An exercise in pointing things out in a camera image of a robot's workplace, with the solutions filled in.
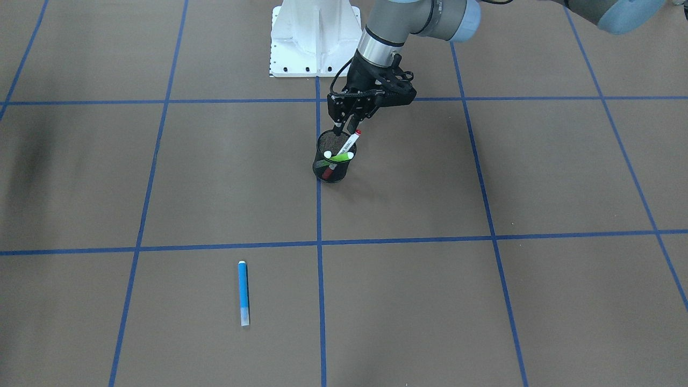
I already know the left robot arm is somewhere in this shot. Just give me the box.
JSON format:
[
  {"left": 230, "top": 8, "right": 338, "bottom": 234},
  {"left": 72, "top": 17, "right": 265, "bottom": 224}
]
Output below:
[{"left": 327, "top": 1, "right": 666, "bottom": 135}]

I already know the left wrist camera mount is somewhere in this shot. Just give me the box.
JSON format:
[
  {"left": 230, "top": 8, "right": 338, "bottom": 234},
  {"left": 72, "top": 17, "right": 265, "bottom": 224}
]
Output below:
[{"left": 374, "top": 52, "right": 417, "bottom": 108}]

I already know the black mesh pen cup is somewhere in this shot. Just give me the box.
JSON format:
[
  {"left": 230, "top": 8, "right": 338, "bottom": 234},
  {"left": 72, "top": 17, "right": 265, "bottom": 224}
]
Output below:
[{"left": 312, "top": 130, "right": 350, "bottom": 183}]

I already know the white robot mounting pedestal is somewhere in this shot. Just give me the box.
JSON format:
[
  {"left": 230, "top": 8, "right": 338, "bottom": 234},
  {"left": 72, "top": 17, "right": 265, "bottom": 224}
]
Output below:
[{"left": 269, "top": 1, "right": 363, "bottom": 78}]

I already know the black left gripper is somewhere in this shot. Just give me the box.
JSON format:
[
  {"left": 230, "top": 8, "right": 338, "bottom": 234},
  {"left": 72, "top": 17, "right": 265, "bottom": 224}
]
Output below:
[{"left": 327, "top": 52, "right": 398, "bottom": 137}]

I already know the green highlighter pen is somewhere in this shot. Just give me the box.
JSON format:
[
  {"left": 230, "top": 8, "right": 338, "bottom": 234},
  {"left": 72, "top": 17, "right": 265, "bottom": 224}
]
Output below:
[{"left": 329, "top": 152, "right": 355, "bottom": 163}]

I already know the blue marker pen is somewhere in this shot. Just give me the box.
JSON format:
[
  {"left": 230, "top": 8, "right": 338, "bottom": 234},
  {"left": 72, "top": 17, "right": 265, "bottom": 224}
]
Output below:
[{"left": 238, "top": 260, "right": 250, "bottom": 327}]

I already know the red white marker pen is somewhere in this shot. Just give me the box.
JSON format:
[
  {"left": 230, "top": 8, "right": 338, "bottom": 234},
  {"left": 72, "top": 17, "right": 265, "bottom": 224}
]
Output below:
[{"left": 336, "top": 130, "right": 361, "bottom": 157}]

